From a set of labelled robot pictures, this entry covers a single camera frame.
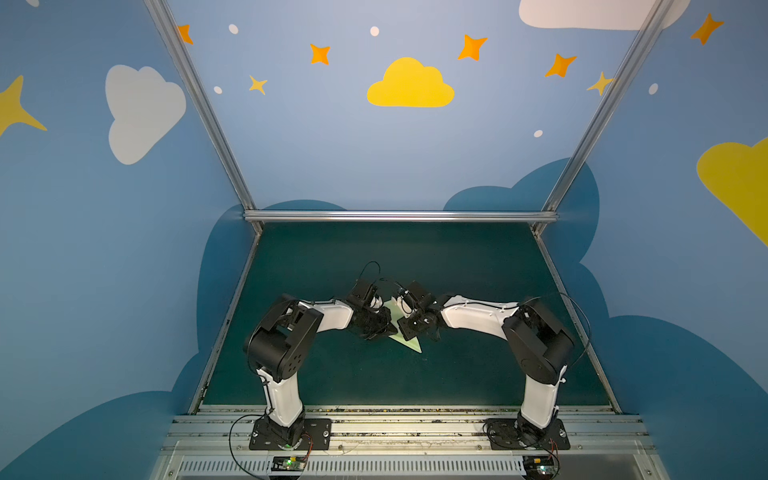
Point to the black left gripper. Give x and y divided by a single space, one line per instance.
377 321

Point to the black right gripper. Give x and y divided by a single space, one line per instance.
411 323

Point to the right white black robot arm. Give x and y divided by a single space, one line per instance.
539 342

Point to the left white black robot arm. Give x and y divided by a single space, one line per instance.
280 344

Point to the left green circuit board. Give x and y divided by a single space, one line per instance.
288 464

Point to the green circuit board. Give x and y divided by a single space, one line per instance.
288 464
539 468

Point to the right green circuit board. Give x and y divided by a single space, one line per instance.
539 468

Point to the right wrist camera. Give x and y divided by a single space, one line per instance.
414 298

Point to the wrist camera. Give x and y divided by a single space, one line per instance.
363 294
414 298

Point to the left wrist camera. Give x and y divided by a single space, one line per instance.
363 294

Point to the aluminium front rail platform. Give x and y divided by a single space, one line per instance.
407 442

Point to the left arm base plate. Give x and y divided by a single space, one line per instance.
268 435

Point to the aluminium back frame rail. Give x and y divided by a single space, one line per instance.
400 216

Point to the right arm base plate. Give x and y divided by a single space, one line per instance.
519 434

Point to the right side floor rail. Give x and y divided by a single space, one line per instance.
581 322

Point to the floor rail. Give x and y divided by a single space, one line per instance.
581 322
215 353

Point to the aluminium right corner post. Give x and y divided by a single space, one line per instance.
631 64

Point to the aluminium corner post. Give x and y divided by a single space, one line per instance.
631 64
168 29

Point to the left side floor rail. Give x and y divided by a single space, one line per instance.
215 353

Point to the aluminium left corner post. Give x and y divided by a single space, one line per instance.
168 29

